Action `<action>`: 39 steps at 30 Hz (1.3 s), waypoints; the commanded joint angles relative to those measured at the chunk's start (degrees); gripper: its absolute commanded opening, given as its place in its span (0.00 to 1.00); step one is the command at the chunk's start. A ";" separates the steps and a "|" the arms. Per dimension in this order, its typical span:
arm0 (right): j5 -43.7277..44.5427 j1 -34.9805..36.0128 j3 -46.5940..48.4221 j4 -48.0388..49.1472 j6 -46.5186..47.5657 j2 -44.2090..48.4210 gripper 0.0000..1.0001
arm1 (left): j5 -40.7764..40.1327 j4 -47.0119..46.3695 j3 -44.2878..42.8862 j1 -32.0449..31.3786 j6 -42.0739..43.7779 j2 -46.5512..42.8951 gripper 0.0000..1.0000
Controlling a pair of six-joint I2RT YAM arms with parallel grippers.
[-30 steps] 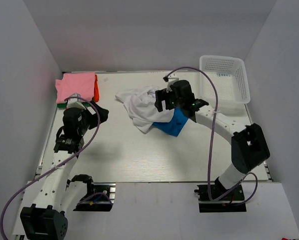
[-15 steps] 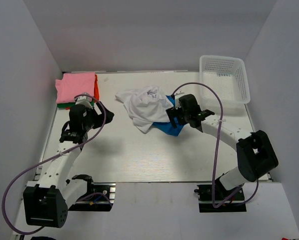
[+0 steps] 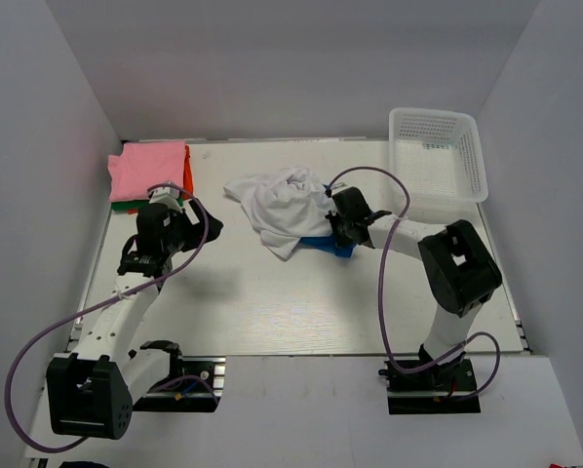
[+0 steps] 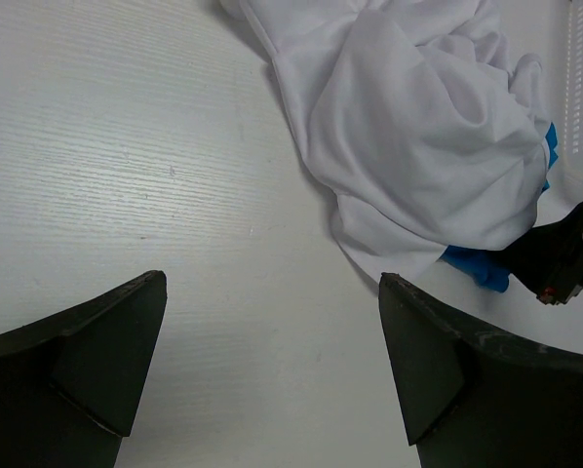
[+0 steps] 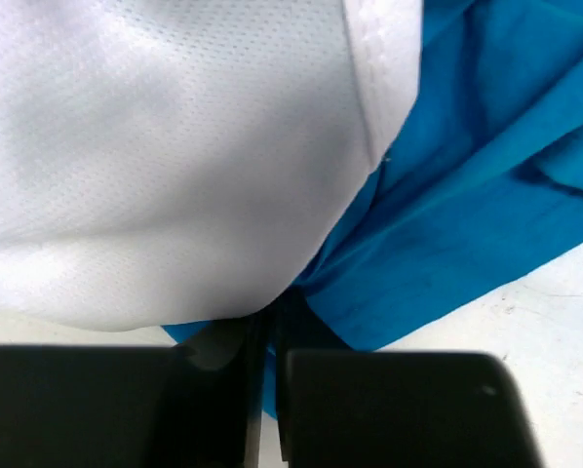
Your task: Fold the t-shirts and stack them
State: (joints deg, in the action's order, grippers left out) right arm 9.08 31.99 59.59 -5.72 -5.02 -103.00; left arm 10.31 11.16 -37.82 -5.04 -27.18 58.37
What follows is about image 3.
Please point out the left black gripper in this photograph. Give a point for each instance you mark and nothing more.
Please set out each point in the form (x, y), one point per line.
(197, 230)

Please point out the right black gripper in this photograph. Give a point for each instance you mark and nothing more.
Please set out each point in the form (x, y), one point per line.
(334, 217)

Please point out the blue t shirt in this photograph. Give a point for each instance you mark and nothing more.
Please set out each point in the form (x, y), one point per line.
(330, 244)

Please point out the white t shirt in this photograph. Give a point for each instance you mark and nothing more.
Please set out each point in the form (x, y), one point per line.
(283, 207)

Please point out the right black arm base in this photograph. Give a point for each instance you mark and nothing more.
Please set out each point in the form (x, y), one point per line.
(442, 390)

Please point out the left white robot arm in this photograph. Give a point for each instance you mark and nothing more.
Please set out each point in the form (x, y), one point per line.
(93, 390)

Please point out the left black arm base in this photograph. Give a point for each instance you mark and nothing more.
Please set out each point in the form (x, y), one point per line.
(194, 386)

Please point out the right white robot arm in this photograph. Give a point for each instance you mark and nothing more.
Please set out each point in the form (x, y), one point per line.
(461, 273)

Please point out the folded green t shirt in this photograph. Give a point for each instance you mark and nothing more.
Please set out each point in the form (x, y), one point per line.
(129, 207)

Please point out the folded pink t shirt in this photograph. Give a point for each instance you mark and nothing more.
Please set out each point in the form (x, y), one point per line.
(142, 165)

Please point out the white plastic basket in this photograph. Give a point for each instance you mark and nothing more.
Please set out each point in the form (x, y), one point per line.
(437, 155)

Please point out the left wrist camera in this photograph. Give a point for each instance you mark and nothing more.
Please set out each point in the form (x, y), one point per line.
(168, 196)

